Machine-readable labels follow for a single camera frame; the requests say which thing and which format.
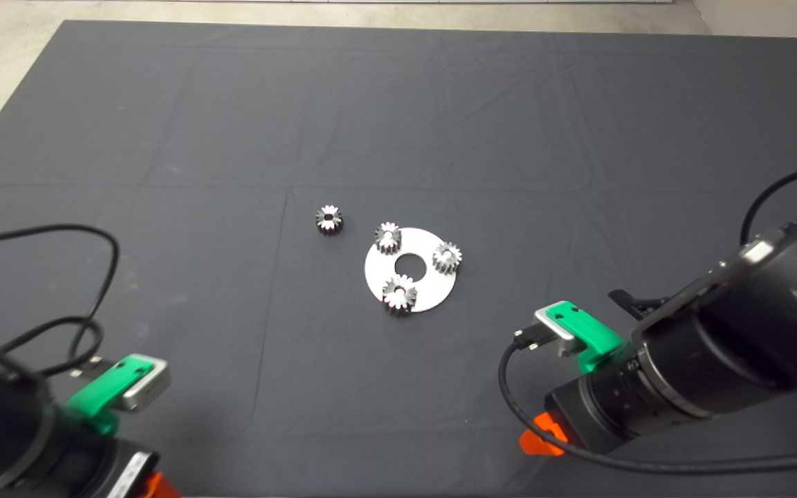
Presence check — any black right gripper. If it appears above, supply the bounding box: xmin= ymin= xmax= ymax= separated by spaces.
xmin=520 ymin=377 xmax=638 ymax=456

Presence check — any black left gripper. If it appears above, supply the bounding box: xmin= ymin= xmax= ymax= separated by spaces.
xmin=87 ymin=437 xmax=181 ymax=498

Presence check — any larger steel gear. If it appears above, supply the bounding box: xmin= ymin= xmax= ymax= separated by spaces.
xmin=382 ymin=274 xmax=419 ymax=315

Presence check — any small dark steel gear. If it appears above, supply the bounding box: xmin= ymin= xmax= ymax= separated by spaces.
xmin=315 ymin=205 xmax=344 ymax=234

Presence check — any small bright steel gear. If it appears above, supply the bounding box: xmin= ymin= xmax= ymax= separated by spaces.
xmin=433 ymin=241 xmax=463 ymax=273
xmin=375 ymin=222 xmax=403 ymax=254

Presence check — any round metal plate with hole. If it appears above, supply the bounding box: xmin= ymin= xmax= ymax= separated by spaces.
xmin=365 ymin=227 xmax=457 ymax=313

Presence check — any dark grey table cloth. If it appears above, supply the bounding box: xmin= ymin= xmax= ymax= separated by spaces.
xmin=0 ymin=19 xmax=797 ymax=498

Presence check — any black right camera cable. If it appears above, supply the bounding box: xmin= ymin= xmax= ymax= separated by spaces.
xmin=499 ymin=163 xmax=797 ymax=478

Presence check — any black camera cable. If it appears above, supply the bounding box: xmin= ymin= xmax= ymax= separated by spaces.
xmin=0 ymin=223 xmax=120 ymax=380
xmin=499 ymin=163 xmax=797 ymax=478

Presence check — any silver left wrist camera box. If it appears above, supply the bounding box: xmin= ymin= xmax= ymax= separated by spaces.
xmin=116 ymin=356 xmax=172 ymax=414

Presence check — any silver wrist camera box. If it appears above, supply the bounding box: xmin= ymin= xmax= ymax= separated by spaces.
xmin=533 ymin=304 xmax=583 ymax=358
xmin=116 ymin=356 xmax=172 ymax=414

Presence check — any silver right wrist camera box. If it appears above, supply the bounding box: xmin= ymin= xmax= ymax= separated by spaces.
xmin=533 ymin=304 xmax=583 ymax=358

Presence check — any green left camera mount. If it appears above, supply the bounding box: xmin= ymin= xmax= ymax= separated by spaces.
xmin=65 ymin=354 xmax=154 ymax=436

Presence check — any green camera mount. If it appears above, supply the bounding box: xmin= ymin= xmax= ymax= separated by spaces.
xmin=65 ymin=354 xmax=154 ymax=436
xmin=552 ymin=300 xmax=625 ymax=375

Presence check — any green right camera mount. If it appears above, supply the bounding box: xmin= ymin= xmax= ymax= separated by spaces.
xmin=552 ymin=300 xmax=625 ymax=375

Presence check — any black left camera cable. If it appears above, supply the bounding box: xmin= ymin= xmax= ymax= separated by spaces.
xmin=0 ymin=223 xmax=120 ymax=380

